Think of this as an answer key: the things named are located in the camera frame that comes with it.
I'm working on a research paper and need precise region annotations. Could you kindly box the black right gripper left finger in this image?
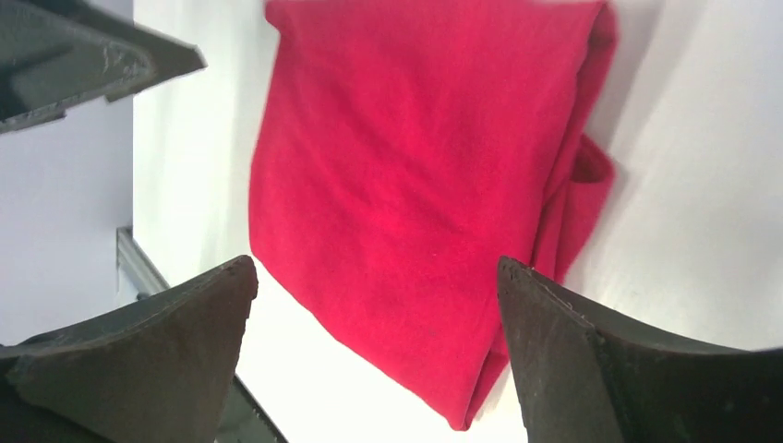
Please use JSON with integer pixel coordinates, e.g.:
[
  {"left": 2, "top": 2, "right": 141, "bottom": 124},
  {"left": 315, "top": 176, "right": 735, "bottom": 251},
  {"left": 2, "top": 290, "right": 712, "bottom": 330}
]
[{"left": 1, "top": 256, "right": 258, "bottom": 442}]

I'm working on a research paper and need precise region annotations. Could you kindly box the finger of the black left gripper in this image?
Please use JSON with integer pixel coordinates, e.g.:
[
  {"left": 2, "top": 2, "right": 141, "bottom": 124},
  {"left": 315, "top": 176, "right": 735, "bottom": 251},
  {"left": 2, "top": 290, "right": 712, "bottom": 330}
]
[
  {"left": 36, "top": 0, "right": 207, "bottom": 102},
  {"left": 1, "top": 1, "right": 126, "bottom": 133}
]

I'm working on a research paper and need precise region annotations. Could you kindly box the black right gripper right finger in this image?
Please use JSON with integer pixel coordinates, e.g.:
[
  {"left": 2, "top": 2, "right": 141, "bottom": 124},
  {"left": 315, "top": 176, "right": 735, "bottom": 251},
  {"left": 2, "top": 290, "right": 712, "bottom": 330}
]
[{"left": 498, "top": 257, "right": 782, "bottom": 442}]

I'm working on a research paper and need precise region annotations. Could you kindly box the red t shirt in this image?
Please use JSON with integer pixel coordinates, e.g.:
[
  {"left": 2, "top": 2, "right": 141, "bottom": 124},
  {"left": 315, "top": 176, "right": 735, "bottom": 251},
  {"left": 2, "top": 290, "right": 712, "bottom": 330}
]
[{"left": 248, "top": 1, "right": 617, "bottom": 431}]

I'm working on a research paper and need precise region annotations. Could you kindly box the aluminium frame rail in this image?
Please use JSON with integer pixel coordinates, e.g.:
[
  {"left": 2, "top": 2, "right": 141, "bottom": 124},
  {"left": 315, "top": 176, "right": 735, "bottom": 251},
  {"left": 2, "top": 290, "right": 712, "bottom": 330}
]
[{"left": 115, "top": 226, "right": 170, "bottom": 301}]

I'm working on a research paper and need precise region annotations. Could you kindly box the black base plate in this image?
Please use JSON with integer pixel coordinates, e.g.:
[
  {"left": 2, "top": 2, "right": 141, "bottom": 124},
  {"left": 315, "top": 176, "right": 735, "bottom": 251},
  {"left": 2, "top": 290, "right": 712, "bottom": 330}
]
[{"left": 214, "top": 376, "right": 287, "bottom": 443}]

